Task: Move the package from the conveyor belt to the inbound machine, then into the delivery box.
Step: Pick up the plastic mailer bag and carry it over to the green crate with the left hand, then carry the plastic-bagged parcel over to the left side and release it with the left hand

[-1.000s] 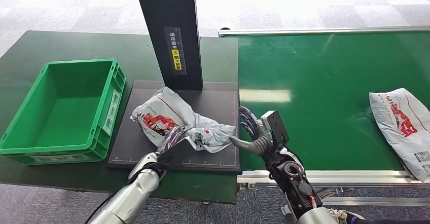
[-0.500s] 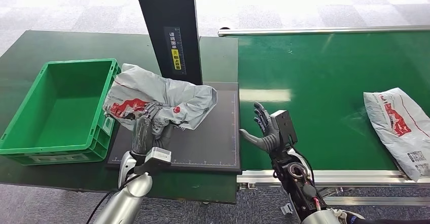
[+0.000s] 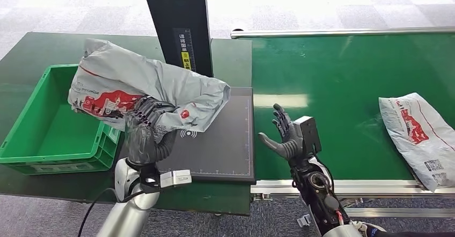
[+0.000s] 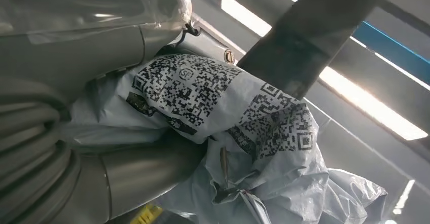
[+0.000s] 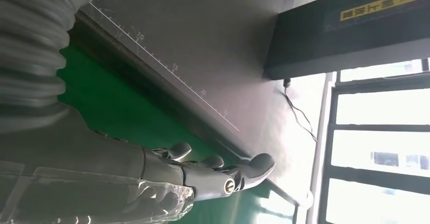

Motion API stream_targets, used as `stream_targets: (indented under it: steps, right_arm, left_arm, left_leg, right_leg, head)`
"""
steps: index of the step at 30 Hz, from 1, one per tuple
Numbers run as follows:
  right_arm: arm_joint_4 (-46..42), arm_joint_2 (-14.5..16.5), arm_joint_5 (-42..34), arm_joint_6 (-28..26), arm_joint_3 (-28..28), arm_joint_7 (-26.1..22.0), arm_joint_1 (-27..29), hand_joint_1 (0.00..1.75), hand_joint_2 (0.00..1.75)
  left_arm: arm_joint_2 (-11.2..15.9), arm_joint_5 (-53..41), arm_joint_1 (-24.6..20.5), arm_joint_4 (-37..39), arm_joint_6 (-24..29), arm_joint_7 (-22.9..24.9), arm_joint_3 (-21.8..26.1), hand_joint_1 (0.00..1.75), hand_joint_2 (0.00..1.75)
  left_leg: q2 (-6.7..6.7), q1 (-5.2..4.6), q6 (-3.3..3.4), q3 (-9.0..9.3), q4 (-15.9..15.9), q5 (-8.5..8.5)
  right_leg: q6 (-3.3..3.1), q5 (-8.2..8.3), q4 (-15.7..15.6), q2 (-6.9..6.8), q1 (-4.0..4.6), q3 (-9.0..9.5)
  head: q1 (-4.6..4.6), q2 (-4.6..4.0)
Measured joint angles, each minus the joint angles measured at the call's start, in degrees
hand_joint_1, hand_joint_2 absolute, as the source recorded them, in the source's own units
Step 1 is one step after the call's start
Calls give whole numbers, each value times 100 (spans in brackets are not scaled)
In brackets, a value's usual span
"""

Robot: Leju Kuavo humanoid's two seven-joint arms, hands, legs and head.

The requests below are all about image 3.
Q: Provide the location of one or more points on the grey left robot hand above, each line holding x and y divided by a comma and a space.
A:
140, 139

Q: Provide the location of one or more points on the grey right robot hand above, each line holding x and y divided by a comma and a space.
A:
289, 139

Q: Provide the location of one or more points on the grey plastic mailer package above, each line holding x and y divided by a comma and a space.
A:
423, 139
160, 79

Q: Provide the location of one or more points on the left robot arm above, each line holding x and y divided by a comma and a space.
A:
129, 210

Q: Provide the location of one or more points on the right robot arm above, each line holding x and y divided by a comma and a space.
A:
320, 192

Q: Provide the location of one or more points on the green conveyor belt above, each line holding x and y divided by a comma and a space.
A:
337, 86

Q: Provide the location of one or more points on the black scanner platform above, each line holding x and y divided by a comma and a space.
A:
220, 139

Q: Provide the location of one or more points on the small pale clip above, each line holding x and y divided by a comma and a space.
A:
304, 220

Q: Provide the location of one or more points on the green plastic crate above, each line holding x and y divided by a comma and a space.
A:
53, 136

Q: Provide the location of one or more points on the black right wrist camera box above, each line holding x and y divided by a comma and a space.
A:
308, 132

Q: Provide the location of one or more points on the silver conveyor side rail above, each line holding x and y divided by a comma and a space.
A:
277, 187
337, 33

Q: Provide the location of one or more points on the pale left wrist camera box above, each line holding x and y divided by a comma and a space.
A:
176, 178

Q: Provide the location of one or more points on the black inbound machine post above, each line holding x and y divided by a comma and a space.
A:
177, 22

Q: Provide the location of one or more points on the silver conveyor frame beam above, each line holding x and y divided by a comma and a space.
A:
398, 212

